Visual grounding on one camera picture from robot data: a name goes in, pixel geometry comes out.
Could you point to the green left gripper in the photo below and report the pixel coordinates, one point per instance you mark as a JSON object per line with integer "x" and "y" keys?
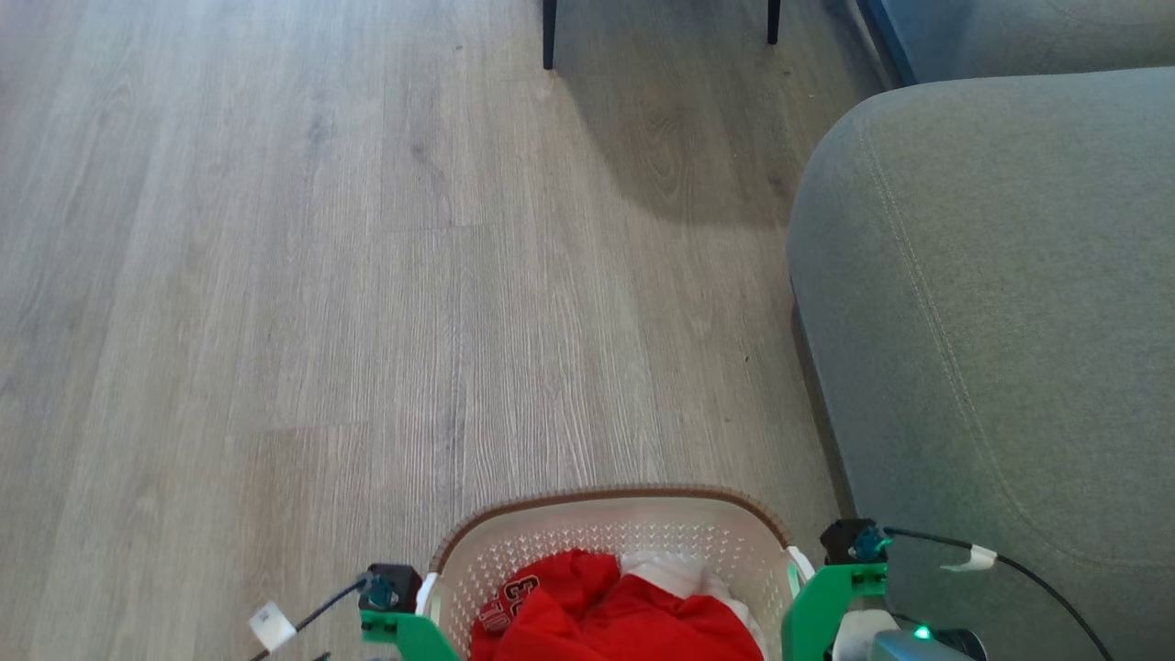
{"x": 413, "y": 635}

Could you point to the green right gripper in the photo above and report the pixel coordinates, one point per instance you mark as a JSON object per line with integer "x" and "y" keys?
{"x": 815, "y": 610}

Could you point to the white laundry basket brown rim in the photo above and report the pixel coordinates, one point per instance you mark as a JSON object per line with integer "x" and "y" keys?
{"x": 606, "y": 523}

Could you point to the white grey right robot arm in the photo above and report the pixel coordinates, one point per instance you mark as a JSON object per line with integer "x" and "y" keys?
{"x": 886, "y": 644}

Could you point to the white garment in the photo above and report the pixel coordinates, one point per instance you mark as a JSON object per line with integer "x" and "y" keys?
{"x": 675, "y": 574}

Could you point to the red printed garment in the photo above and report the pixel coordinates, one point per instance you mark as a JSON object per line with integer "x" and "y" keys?
{"x": 624, "y": 620}

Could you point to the grey fabric sofa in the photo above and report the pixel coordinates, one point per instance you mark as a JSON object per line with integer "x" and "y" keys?
{"x": 991, "y": 321}

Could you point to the black furniture leg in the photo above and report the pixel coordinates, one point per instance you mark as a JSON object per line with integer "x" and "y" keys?
{"x": 549, "y": 32}
{"x": 774, "y": 20}

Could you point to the blue-grey sofa section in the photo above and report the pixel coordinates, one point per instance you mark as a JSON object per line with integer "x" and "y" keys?
{"x": 1019, "y": 32}

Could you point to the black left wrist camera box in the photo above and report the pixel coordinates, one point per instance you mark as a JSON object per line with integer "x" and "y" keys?
{"x": 395, "y": 588}

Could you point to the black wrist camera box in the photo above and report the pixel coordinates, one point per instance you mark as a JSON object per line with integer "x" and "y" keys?
{"x": 395, "y": 588}
{"x": 849, "y": 542}

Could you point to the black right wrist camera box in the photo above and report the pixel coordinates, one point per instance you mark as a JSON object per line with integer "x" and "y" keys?
{"x": 849, "y": 542}

